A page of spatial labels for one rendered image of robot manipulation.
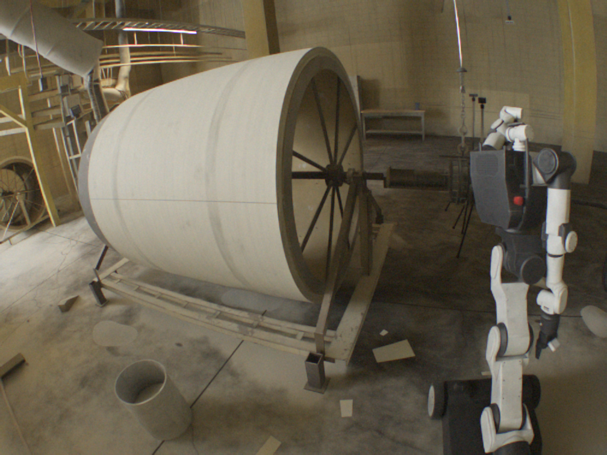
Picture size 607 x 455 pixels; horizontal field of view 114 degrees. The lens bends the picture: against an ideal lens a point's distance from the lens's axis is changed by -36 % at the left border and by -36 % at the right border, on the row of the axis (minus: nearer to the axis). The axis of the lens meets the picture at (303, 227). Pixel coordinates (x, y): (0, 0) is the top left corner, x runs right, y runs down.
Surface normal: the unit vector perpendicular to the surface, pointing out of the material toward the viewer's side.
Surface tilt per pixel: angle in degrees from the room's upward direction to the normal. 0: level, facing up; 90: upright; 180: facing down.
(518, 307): 42
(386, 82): 90
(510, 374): 37
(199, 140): 61
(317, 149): 92
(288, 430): 0
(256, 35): 90
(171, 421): 90
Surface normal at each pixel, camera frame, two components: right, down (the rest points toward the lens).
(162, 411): 0.80, 0.17
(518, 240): -0.21, -0.57
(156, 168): -0.40, 0.09
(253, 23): -0.39, 0.43
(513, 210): 0.17, 0.17
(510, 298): -0.23, -0.38
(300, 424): -0.11, -0.90
